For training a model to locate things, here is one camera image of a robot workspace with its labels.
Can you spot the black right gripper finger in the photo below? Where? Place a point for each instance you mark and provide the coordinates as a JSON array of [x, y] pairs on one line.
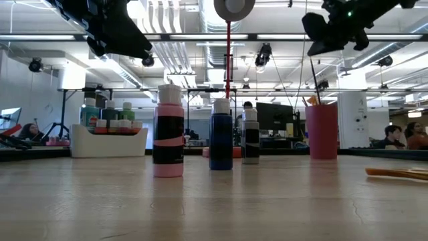
[[326, 47], [316, 26]]

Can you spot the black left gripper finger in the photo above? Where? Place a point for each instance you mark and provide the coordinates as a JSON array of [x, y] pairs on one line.
[[133, 43]]

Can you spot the thin brown paintbrush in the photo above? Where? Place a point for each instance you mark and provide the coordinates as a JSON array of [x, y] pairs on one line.
[[305, 101], [312, 100]]

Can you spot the green large paint bottle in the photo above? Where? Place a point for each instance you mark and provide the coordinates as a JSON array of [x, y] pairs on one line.
[[127, 114]]

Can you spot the pink small paint bottle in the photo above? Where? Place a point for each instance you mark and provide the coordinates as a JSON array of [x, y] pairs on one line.
[[168, 110]]

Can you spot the magenta small paint bottle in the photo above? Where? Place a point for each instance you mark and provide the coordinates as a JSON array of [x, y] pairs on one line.
[[125, 127]]

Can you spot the orange small paint bottle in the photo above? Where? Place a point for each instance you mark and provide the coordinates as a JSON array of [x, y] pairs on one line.
[[137, 128]]

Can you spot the red small paint bottle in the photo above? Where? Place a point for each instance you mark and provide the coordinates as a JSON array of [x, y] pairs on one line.
[[101, 127]]

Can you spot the blue small paint bottle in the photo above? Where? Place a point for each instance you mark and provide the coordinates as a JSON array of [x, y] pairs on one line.
[[220, 134]]

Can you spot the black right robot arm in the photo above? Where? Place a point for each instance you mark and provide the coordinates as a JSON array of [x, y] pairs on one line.
[[409, 2]]

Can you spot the grey small paint bottle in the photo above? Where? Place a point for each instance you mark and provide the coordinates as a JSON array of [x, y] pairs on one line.
[[250, 125]]

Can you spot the black ceiling spotlight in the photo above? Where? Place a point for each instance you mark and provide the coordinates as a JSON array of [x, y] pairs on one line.
[[35, 64], [263, 53], [147, 62], [321, 84], [385, 61]]

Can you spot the black overhead crossbar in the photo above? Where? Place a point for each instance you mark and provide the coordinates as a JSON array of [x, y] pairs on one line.
[[200, 37]]

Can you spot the white round column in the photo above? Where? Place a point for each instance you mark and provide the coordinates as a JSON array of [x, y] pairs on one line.
[[352, 118]]

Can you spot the red plastic cup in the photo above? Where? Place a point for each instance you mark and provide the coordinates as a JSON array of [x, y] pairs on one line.
[[321, 134]]

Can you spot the black computer monitor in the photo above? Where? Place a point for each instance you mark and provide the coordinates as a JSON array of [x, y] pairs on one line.
[[274, 117]]

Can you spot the yellow box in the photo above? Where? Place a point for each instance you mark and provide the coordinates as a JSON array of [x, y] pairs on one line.
[[289, 130]]

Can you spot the red desk lamp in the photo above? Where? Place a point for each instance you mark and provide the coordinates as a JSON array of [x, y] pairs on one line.
[[228, 67]]

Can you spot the person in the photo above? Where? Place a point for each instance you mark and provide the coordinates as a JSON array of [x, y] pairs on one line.
[[416, 137], [30, 130], [391, 134], [247, 104]]

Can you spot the white plastic bin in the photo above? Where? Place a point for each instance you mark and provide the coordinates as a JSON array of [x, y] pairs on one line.
[[107, 145]]

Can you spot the small lit monitor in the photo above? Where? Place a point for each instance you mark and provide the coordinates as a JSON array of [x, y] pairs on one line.
[[10, 117]]

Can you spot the red angled bar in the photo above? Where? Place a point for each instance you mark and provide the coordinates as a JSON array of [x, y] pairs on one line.
[[11, 130]]

